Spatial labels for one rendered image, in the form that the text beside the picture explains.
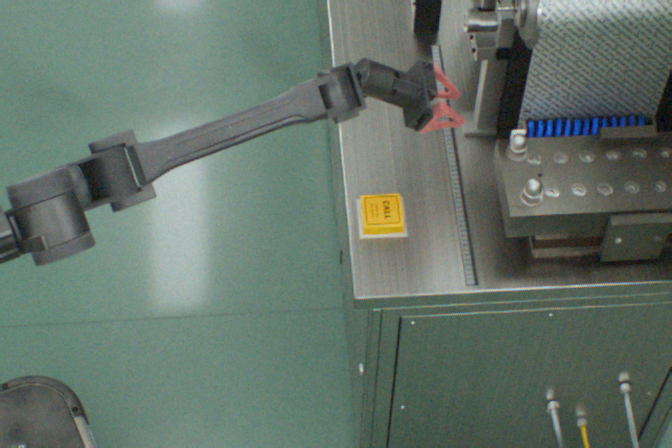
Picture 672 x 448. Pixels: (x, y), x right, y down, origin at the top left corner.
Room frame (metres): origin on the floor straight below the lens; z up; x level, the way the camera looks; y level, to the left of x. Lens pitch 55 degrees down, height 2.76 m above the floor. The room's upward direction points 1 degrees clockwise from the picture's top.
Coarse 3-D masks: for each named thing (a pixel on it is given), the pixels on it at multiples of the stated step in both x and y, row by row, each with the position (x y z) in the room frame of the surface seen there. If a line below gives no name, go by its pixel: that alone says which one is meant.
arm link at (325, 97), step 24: (336, 72) 1.37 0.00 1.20; (288, 96) 1.32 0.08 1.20; (312, 96) 1.32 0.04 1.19; (336, 96) 1.34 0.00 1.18; (216, 120) 1.26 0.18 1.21; (240, 120) 1.26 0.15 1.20; (264, 120) 1.27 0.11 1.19; (288, 120) 1.28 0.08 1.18; (312, 120) 1.30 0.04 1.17; (96, 144) 1.19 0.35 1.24; (144, 144) 1.20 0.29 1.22; (168, 144) 1.21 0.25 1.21; (192, 144) 1.21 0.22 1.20; (216, 144) 1.22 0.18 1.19; (144, 168) 1.17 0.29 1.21; (168, 168) 1.18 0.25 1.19; (144, 192) 1.14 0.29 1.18
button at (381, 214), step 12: (360, 204) 1.32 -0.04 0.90; (372, 204) 1.31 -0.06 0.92; (384, 204) 1.31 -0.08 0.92; (396, 204) 1.31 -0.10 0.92; (372, 216) 1.29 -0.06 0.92; (384, 216) 1.29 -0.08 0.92; (396, 216) 1.29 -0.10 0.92; (372, 228) 1.26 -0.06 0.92; (384, 228) 1.26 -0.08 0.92; (396, 228) 1.27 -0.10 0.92
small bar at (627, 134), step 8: (600, 128) 1.39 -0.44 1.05; (608, 128) 1.39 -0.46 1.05; (616, 128) 1.39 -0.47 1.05; (624, 128) 1.39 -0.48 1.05; (632, 128) 1.39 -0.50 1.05; (640, 128) 1.39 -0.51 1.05; (648, 128) 1.39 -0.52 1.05; (600, 136) 1.38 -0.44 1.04; (608, 136) 1.37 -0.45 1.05; (616, 136) 1.37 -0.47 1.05; (624, 136) 1.37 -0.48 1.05; (632, 136) 1.37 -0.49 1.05; (640, 136) 1.37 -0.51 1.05; (648, 136) 1.37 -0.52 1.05; (656, 136) 1.38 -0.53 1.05; (600, 144) 1.37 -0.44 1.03
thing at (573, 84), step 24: (600, 48) 1.43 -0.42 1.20; (624, 48) 1.43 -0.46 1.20; (648, 48) 1.43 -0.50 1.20; (552, 72) 1.42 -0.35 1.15; (576, 72) 1.42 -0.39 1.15; (600, 72) 1.43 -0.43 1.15; (624, 72) 1.43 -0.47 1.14; (648, 72) 1.43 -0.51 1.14; (528, 96) 1.42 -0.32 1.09; (552, 96) 1.42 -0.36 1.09; (576, 96) 1.42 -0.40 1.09; (600, 96) 1.43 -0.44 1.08; (624, 96) 1.43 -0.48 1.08; (648, 96) 1.43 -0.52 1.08; (528, 120) 1.42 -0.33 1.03; (552, 120) 1.42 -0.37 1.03; (600, 120) 1.43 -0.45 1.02
